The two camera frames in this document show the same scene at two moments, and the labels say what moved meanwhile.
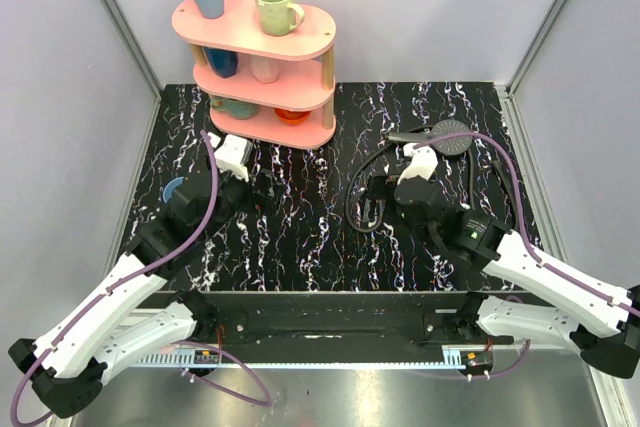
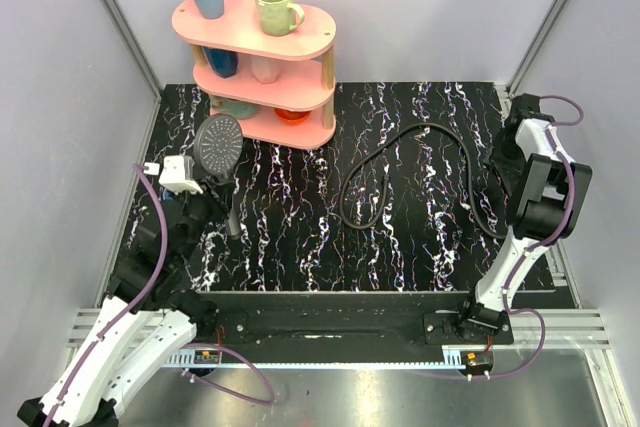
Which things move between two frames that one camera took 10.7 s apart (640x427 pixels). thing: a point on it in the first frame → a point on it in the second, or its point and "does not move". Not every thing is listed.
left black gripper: [251, 187] → [211, 192]
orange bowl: [291, 117] does not move
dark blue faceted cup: [224, 62] does not move
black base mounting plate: [339, 318] does not move
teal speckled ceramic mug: [237, 109] does not move
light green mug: [279, 15] does not move
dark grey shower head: [448, 146] → [218, 145]
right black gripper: [378, 190] → [514, 166]
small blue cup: [169, 187] does not move
